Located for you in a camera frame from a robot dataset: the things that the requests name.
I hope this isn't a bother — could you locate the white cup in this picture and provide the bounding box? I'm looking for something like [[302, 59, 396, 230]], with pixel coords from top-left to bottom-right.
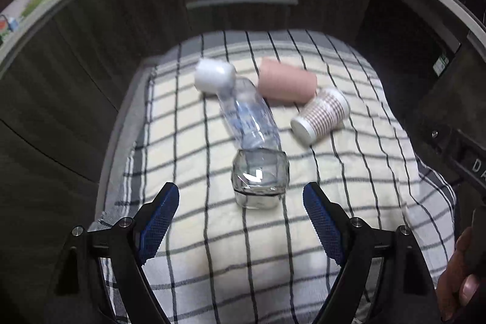
[[194, 58, 237, 97]]

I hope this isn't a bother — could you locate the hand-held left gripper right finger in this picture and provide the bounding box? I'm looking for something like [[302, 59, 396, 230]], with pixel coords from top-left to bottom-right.
[[303, 182, 442, 324]]

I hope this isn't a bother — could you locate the brown checked paper cup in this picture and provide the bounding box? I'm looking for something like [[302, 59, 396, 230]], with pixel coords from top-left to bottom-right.
[[290, 87, 350, 143]]

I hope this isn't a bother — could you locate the dark wooden cabinet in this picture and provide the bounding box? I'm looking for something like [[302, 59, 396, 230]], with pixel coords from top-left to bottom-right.
[[0, 0, 473, 324]]

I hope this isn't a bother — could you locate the checked white blanket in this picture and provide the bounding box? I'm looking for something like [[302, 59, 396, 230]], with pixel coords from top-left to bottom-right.
[[97, 29, 458, 324]]

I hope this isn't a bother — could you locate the person's right hand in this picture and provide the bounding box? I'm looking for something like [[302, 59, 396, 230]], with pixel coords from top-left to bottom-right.
[[436, 224, 486, 322]]

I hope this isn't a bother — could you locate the clear plastic bottle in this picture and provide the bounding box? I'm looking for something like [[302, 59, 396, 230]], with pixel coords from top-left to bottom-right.
[[217, 77, 282, 151]]

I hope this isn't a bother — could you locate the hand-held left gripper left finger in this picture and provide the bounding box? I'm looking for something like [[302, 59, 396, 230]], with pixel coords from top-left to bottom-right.
[[46, 182, 180, 324]]

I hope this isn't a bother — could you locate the pink cup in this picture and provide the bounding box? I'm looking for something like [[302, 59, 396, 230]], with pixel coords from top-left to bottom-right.
[[258, 57, 318, 105]]

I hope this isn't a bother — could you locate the grey drawer handle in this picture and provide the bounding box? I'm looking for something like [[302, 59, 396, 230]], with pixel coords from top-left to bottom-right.
[[186, 0, 299, 10]]

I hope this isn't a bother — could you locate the clear square glass cup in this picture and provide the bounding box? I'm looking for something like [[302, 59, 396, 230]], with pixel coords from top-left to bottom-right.
[[231, 148, 290, 211]]

